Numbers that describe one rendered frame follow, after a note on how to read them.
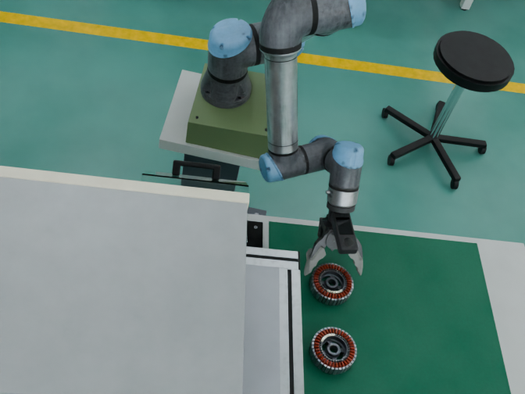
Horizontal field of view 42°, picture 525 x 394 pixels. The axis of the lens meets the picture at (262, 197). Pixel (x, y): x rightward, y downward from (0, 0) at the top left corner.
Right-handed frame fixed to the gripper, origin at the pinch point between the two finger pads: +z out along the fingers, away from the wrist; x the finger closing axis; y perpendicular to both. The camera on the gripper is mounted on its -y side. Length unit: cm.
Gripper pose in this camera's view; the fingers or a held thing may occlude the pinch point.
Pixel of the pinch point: (333, 277)
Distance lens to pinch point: 179.0
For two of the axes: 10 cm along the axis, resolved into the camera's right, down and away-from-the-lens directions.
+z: -0.9, 9.3, 3.7
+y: -1.8, -3.8, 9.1
